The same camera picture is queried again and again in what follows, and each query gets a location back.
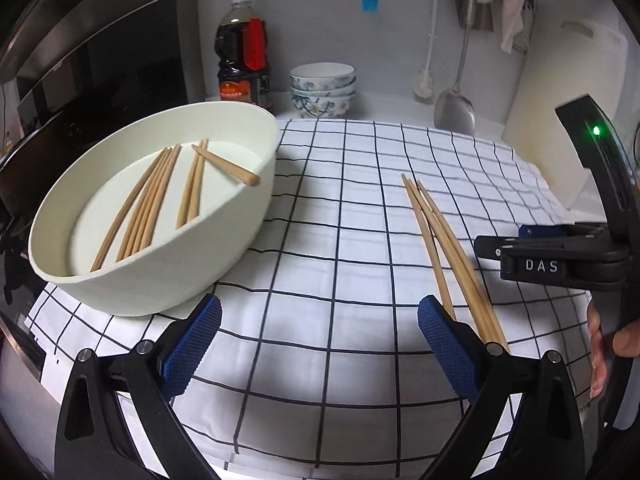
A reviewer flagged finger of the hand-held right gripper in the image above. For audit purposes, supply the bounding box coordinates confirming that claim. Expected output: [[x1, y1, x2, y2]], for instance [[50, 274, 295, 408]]
[[518, 221, 607, 237], [474, 225, 609, 260]]

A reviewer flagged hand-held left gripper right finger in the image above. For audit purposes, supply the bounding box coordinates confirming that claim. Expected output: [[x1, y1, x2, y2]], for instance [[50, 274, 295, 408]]
[[417, 295, 587, 480]]

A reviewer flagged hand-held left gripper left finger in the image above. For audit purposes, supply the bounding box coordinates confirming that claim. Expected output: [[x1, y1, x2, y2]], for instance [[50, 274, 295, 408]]
[[54, 293, 224, 480]]

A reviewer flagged cream plastic basin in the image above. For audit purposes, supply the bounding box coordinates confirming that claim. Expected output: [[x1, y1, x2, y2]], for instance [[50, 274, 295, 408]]
[[28, 101, 279, 317]]

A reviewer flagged long wooden chopstick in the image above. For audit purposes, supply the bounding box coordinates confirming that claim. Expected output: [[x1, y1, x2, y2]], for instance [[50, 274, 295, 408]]
[[416, 180, 509, 351], [402, 174, 456, 320], [407, 179, 496, 345]]

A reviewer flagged group of wooden chopsticks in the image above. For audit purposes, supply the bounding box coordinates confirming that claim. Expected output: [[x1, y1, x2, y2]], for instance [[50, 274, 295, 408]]
[[90, 138, 261, 272]]

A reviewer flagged person's right hand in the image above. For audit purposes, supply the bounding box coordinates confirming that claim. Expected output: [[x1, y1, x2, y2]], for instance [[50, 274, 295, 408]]
[[586, 299, 640, 399]]

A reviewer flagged white cutting board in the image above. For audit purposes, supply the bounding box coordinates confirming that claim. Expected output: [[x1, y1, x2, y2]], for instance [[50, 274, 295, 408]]
[[501, 19, 630, 211]]

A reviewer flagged white checked cloth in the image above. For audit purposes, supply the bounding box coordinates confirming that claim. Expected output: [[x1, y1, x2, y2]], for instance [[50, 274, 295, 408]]
[[25, 119, 601, 480]]

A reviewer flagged metal spatula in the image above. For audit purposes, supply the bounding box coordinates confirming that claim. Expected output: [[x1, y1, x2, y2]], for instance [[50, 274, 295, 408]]
[[433, 0, 479, 136]]

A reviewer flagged pink hanging towel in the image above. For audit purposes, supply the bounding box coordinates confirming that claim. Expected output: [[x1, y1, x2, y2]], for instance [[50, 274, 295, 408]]
[[476, 0, 529, 54]]

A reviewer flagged white dish brush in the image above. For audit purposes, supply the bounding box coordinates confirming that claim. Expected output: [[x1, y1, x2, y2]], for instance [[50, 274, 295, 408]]
[[412, 0, 444, 105]]

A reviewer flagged black stove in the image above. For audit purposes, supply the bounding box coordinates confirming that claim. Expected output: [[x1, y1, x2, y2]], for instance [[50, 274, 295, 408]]
[[0, 110, 76, 311]]

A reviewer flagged floral ceramic bowl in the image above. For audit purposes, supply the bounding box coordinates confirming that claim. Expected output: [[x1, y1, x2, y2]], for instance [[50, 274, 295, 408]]
[[289, 62, 357, 92], [291, 91, 359, 120], [290, 80, 358, 104]]

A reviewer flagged dark sauce bottle red label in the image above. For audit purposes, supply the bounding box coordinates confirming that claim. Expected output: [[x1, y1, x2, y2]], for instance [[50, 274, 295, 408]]
[[215, 0, 274, 114]]

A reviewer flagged black range hood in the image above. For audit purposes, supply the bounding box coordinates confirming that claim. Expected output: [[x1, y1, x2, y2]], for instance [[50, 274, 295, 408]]
[[0, 0, 194, 126]]

